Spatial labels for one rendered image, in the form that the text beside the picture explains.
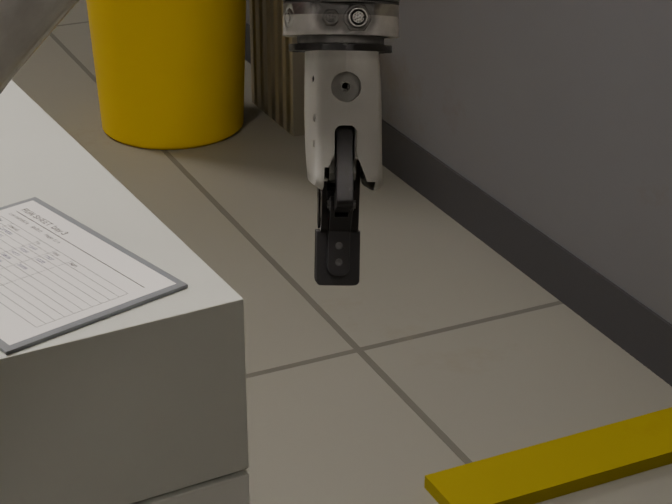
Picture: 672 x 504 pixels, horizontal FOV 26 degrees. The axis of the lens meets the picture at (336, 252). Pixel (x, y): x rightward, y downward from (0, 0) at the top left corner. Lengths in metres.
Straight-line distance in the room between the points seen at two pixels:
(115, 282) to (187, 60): 2.77
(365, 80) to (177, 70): 2.81
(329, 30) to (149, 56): 2.79
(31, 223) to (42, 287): 0.11
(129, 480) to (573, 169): 2.05
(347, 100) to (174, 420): 0.26
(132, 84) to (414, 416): 1.50
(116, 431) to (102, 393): 0.03
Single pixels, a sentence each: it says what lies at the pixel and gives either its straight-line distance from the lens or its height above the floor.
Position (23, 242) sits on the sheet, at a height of 0.97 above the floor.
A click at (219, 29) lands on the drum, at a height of 0.32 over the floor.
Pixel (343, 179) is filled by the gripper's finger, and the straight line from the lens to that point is 1.02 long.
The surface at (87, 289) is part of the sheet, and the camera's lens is 1.05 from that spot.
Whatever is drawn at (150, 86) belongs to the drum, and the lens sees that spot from 3.84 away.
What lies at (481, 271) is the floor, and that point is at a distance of 3.24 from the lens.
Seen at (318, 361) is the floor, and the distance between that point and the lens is 2.88.
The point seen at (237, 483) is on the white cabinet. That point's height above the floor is 0.81.
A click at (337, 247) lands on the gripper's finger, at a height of 0.99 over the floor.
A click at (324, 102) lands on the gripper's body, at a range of 1.02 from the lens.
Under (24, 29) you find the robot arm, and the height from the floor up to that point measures 1.28.
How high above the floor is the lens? 1.45
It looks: 26 degrees down
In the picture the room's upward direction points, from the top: straight up
